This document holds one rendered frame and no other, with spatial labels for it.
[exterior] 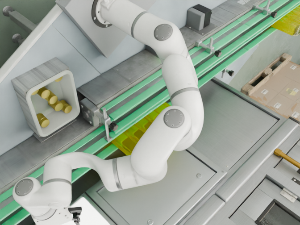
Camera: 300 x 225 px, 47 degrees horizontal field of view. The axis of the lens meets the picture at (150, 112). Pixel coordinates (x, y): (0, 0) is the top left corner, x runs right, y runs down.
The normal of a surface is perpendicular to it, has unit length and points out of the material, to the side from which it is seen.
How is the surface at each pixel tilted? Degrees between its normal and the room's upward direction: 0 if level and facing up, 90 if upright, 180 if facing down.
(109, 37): 3
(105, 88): 90
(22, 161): 90
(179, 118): 75
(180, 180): 90
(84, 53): 0
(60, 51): 0
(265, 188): 90
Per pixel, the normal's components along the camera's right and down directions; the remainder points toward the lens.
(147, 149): -0.19, -0.37
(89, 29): 0.72, 0.54
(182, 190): 0.00, -0.69
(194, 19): -0.71, 0.51
